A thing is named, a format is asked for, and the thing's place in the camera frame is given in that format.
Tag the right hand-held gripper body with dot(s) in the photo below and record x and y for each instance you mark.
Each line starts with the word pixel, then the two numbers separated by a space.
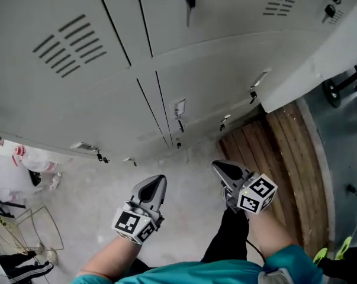
pixel 255 195

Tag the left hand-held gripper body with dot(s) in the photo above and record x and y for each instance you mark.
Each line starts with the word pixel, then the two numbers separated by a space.
pixel 133 225

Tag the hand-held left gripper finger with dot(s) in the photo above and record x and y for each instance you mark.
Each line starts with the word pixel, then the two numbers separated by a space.
pixel 162 197
pixel 136 192

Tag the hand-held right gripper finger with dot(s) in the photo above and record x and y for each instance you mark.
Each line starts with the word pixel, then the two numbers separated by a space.
pixel 243 171
pixel 222 177

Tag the grey metal locker cabinet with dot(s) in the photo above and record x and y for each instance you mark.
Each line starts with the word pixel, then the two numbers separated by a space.
pixel 77 99

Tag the person's left forearm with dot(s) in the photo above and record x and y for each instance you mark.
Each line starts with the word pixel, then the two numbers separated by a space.
pixel 113 256

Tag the person's right forearm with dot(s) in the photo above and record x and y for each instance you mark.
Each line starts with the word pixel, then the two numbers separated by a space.
pixel 270 235

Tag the brown wooden slat platform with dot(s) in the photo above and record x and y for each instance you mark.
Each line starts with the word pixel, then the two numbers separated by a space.
pixel 290 158

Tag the person's black trousers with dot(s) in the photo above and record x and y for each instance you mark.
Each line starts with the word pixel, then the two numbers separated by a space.
pixel 228 241

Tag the person's teal shirt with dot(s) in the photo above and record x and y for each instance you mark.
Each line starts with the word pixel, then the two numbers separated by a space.
pixel 196 274

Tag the small white floor bottle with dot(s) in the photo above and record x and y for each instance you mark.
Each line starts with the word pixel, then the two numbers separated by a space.
pixel 55 182

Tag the black waste bin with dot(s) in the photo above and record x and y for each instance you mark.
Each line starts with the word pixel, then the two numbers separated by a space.
pixel 35 178

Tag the black wheeled rack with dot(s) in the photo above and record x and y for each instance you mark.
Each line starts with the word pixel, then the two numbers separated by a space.
pixel 327 99

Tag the large white box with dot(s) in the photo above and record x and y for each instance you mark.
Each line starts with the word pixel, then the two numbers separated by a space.
pixel 314 75

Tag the white water dispenser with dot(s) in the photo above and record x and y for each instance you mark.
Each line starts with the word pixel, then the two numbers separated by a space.
pixel 6 176

